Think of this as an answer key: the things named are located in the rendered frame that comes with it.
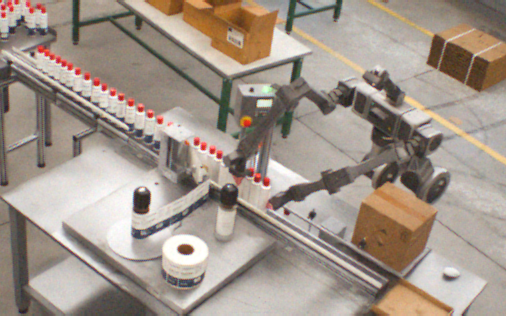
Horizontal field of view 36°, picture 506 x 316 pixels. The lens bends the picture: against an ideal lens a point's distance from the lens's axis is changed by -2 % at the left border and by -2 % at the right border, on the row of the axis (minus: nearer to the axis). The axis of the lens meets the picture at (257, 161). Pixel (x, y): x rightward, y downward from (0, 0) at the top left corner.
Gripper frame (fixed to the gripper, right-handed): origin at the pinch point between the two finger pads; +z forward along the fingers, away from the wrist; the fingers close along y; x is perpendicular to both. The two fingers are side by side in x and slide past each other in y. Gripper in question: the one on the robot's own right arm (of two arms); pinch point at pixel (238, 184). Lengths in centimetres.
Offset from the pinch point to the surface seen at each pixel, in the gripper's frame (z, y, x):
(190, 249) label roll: 2, 16, -52
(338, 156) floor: 100, -53, 197
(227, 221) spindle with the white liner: 1.8, 14.3, -24.5
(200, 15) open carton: 7, -159, 145
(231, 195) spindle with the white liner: -13.5, 14.6, -24.1
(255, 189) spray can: 0.5, 8.2, 3.6
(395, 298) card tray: 21, 92, 9
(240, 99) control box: -42.1, -9.4, 6.2
